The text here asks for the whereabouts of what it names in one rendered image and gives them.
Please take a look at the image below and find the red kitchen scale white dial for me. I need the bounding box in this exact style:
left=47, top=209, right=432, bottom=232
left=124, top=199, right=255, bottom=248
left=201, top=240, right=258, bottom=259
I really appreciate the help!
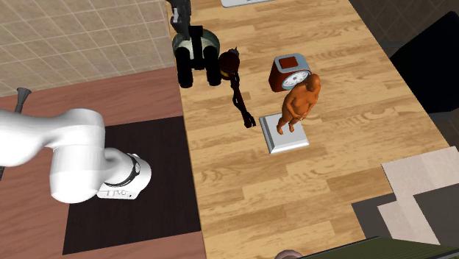
left=268, top=53, right=313, bottom=93

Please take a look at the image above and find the dark green furniture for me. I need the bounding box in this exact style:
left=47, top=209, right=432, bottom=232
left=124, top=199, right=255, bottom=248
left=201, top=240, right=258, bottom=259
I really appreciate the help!
left=300, top=235, right=459, bottom=259

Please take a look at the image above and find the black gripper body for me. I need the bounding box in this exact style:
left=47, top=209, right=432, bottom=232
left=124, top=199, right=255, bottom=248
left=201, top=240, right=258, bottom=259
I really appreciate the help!
left=166, top=0, right=206, bottom=71

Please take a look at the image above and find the grey flat object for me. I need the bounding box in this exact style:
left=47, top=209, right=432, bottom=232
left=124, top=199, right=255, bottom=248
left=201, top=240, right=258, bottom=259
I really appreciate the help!
left=220, top=0, right=275, bottom=9

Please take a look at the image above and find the wooden table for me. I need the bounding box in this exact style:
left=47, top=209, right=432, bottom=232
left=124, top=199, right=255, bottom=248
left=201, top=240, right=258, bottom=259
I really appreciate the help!
left=166, top=0, right=451, bottom=259

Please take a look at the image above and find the brown round object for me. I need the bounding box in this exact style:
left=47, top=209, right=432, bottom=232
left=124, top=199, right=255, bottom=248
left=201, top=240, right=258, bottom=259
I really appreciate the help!
left=274, top=249, right=305, bottom=259

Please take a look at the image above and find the dark red round-headed black tool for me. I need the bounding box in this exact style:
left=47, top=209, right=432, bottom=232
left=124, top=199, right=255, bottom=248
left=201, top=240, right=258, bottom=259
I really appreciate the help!
left=218, top=46, right=257, bottom=130

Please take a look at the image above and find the green grey bowl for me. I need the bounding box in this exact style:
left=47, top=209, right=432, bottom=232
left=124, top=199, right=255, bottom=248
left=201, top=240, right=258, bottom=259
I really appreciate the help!
left=171, top=28, right=221, bottom=63

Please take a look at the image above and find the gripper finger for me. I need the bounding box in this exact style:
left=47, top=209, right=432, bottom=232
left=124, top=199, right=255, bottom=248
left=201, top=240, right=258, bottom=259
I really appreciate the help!
left=175, top=46, right=195, bottom=89
left=203, top=46, right=222, bottom=88

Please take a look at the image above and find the orange human figure grey base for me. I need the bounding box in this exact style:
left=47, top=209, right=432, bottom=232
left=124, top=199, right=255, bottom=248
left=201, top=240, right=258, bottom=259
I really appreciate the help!
left=258, top=73, right=322, bottom=155

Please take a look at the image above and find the black furniture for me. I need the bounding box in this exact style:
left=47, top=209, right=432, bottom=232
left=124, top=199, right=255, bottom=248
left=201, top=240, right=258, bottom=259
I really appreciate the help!
left=388, top=10, right=459, bottom=116

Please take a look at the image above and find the dark robot stand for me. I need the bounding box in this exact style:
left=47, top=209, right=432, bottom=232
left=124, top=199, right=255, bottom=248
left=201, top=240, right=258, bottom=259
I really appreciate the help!
left=63, top=116, right=202, bottom=256

